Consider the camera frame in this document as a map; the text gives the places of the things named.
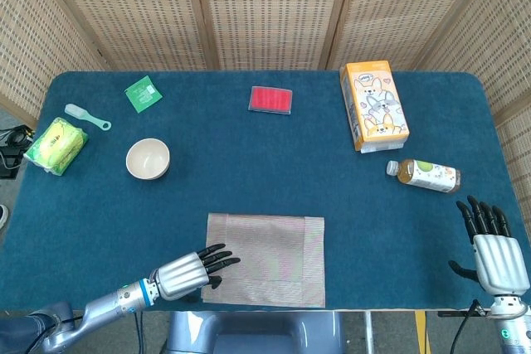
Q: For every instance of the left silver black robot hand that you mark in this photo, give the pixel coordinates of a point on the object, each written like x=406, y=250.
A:
x=182, y=275

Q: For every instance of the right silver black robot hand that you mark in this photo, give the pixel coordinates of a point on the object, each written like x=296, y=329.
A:
x=498, y=263

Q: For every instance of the beige woven placemat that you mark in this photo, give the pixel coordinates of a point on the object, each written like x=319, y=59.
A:
x=274, y=258

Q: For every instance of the white ceramic bowl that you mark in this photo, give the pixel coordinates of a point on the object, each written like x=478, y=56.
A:
x=148, y=159

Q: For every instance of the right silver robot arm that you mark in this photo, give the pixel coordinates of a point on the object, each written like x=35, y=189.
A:
x=510, y=321

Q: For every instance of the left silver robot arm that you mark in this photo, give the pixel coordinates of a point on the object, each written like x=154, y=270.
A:
x=108, y=306

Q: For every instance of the blue grey robot torso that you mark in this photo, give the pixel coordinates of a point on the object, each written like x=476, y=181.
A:
x=253, y=333

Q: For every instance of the tea bottle with white cap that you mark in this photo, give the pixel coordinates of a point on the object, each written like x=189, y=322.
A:
x=427, y=176

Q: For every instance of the blue velvet tablecloth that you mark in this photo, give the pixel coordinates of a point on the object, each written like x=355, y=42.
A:
x=265, y=171

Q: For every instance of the yellow green tissue pack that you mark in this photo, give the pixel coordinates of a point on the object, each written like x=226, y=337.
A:
x=56, y=146

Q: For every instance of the green sachet packet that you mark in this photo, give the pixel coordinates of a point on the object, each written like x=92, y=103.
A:
x=143, y=94

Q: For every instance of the mint green brush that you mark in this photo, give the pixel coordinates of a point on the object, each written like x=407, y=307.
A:
x=85, y=115

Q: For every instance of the dark shoe with white sole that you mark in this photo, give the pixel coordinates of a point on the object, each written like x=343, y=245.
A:
x=2, y=217

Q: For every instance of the red flat card case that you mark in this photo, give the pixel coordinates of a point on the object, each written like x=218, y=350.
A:
x=271, y=100

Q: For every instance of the orange corgi print tissue pack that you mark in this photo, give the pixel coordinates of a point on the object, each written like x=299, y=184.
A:
x=375, y=105

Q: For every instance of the woven wooden folding screen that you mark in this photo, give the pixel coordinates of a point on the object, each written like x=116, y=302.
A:
x=269, y=10

